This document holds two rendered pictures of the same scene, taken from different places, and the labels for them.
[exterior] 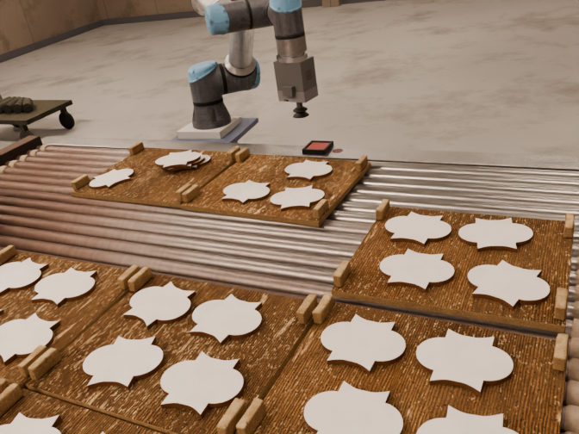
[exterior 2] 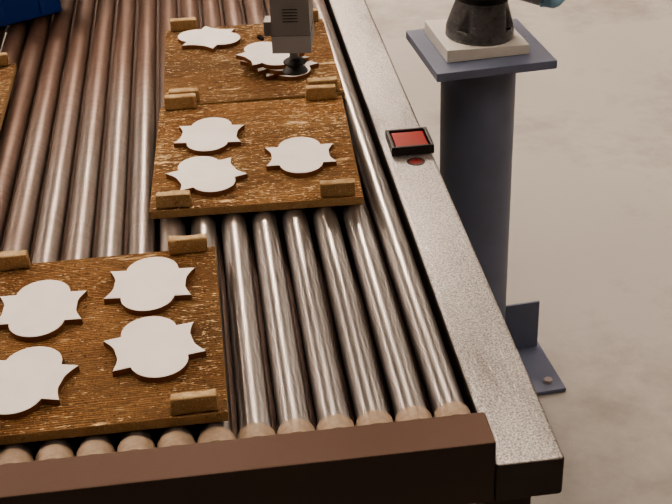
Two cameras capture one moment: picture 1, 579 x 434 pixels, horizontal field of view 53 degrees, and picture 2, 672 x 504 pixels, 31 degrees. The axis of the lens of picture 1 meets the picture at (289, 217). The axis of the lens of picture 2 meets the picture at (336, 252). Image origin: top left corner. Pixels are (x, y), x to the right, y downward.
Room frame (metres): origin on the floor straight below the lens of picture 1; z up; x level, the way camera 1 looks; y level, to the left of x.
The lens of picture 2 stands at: (0.46, -1.64, 1.88)
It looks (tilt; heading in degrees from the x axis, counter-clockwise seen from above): 31 degrees down; 55
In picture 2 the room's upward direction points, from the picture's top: 2 degrees counter-clockwise
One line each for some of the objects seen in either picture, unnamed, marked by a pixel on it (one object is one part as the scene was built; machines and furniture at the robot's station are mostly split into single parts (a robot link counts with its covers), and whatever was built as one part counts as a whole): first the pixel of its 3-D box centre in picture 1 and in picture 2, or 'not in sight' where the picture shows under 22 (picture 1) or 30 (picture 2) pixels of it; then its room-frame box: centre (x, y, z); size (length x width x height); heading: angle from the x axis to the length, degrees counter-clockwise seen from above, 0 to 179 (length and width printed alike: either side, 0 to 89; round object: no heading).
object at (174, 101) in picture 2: (190, 193); (180, 101); (1.45, 0.25, 0.95); 0.06 x 0.02 x 0.03; 148
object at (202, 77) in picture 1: (206, 80); not in sight; (2.21, 0.23, 1.06); 0.13 x 0.12 x 0.14; 103
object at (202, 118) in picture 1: (209, 111); (480, 12); (2.20, 0.24, 0.95); 0.15 x 0.15 x 0.10
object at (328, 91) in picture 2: (242, 154); (320, 92); (1.67, 0.11, 0.95); 0.06 x 0.02 x 0.03; 148
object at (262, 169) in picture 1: (277, 185); (254, 152); (1.46, 0.02, 0.93); 0.41 x 0.35 x 0.02; 58
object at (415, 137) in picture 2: (318, 147); (409, 142); (1.70, -0.12, 0.92); 0.06 x 0.06 x 0.01; 61
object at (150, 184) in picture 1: (159, 174); (249, 62); (1.68, 0.37, 0.93); 0.41 x 0.35 x 0.02; 60
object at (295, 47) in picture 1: (290, 46); not in sight; (1.50, -0.07, 1.29); 0.08 x 0.08 x 0.05
